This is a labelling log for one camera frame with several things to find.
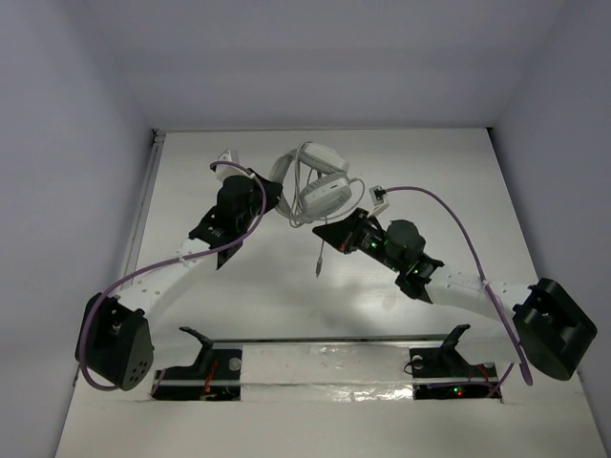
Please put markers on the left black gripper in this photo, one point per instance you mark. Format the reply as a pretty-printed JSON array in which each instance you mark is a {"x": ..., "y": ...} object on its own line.
[{"x": 261, "y": 189}]

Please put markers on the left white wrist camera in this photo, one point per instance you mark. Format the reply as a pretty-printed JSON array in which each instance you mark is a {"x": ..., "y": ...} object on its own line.
[{"x": 226, "y": 165}]

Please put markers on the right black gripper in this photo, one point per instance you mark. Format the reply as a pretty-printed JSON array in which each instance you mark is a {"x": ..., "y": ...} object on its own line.
[{"x": 341, "y": 235}]

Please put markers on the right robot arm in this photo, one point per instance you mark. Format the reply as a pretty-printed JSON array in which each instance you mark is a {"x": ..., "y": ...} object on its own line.
[{"x": 550, "y": 330}]

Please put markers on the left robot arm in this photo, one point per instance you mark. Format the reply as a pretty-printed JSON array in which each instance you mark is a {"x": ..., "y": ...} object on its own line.
[{"x": 114, "y": 349}]

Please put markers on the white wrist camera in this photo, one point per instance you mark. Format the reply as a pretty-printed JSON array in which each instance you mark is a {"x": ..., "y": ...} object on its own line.
[
  {"x": 226, "y": 165},
  {"x": 380, "y": 201}
]

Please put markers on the aluminium side rail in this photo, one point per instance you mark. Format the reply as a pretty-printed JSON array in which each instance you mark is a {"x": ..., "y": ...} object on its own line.
[{"x": 129, "y": 262}]

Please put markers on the white over-ear headphones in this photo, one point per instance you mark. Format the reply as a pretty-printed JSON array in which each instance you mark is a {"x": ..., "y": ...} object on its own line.
[{"x": 321, "y": 183}]

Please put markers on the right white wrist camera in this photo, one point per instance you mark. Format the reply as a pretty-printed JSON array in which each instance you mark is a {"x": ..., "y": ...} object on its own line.
[{"x": 380, "y": 201}]

